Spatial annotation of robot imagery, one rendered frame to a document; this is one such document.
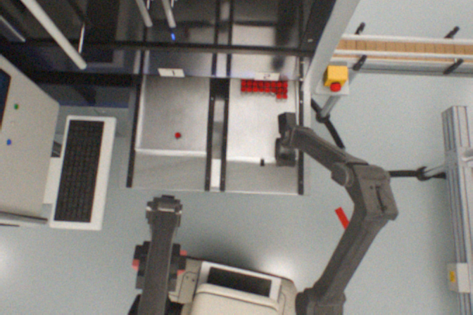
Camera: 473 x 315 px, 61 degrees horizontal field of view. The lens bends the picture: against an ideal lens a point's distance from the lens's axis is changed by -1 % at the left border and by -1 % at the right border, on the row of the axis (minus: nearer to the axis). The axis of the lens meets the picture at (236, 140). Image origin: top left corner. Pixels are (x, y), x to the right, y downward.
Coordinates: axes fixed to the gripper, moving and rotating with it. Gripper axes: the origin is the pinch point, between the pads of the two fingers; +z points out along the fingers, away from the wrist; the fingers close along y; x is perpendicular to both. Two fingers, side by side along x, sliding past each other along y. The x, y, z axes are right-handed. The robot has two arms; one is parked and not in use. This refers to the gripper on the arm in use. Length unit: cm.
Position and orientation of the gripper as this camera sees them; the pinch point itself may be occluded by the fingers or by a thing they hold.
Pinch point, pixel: (283, 159)
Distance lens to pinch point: 148.2
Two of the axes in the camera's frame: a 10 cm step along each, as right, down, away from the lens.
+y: 0.2, -9.4, 3.5
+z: 0.1, 3.5, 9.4
